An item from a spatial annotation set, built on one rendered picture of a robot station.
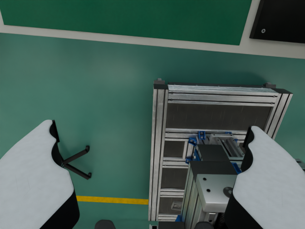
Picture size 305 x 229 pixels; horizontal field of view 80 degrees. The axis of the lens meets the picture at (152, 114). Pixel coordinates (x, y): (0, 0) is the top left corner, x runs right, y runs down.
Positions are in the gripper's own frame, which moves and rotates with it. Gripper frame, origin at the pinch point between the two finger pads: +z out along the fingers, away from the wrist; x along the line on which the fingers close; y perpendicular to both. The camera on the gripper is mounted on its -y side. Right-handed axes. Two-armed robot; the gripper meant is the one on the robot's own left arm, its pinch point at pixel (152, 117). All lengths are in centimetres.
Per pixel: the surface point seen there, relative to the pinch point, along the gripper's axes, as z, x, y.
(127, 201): 115, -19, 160
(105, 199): 115, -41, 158
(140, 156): 115, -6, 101
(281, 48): 40, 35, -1
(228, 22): 40.3, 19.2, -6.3
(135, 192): 115, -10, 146
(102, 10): 40.3, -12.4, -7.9
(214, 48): 40.5, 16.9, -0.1
